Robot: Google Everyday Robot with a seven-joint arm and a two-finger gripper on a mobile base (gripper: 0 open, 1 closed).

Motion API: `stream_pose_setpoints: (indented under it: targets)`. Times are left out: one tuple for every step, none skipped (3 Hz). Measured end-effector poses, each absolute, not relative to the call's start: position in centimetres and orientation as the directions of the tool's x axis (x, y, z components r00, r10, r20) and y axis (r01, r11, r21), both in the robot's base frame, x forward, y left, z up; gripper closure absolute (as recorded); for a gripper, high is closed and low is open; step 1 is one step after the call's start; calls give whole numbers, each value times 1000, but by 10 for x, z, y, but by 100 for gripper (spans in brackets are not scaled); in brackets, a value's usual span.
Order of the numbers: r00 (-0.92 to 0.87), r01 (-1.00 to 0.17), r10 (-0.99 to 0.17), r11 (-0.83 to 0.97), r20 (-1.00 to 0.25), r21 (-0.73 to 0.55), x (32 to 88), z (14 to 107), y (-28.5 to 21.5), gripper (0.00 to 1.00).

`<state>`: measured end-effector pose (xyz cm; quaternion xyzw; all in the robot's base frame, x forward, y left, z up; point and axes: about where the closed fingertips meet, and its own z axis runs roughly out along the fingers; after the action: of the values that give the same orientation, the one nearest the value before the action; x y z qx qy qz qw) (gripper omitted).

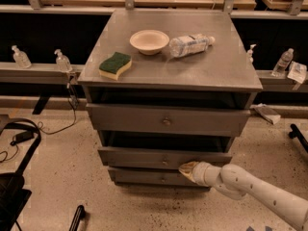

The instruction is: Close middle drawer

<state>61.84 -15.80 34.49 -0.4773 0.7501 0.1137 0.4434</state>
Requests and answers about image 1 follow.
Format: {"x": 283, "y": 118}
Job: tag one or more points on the white plastic packet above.
{"x": 297, "y": 72}

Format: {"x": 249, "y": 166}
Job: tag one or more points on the grey wooden drawer cabinet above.
{"x": 222, "y": 77}

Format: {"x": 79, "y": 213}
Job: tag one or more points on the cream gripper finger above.
{"x": 189, "y": 170}

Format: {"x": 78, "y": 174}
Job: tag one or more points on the upright clear water bottle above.
{"x": 283, "y": 62}

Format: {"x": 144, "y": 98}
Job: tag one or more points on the grey top drawer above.
{"x": 168, "y": 120}

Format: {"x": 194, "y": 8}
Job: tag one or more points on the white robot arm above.
{"x": 235, "y": 182}

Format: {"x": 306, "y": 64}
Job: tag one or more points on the grey drawer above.
{"x": 164, "y": 153}
{"x": 126, "y": 175}
{"x": 168, "y": 120}

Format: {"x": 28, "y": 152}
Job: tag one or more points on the grey bottom drawer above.
{"x": 126, "y": 175}

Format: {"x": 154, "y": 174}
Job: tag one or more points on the black stand leg bottom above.
{"x": 79, "y": 219}

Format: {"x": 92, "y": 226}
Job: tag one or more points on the white paper bowl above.
{"x": 149, "y": 42}

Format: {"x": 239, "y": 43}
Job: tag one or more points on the small white pump bottle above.
{"x": 249, "y": 53}

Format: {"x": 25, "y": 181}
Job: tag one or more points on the clear plastic water bottle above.
{"x": 190, "y": 44}

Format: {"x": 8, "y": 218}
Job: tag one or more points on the black power adapter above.
{"x": 22, "y": 137}

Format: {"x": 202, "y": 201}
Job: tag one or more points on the black stand leg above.
{"x": 79, "y": 219}
{"x": 295, "y": 133}

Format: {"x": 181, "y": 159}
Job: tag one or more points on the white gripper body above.
{"x": 200, "y": 172}

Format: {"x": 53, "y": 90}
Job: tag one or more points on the grey box on floor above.
{"x": 267, "y": 113}

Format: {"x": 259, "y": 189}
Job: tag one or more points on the clear sanitizer bottle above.
{"x": 20, "y": 57}
{"x": 62, "y": 61}

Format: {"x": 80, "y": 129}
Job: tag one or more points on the clear sanitizer bottle far left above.
{"x": 20, "y": 57}

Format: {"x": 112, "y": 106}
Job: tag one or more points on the green yellow sponge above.
{"x": 114, "y": 66}

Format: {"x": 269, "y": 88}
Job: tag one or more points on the black stand leg right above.
{"x": 295, "y": 133}

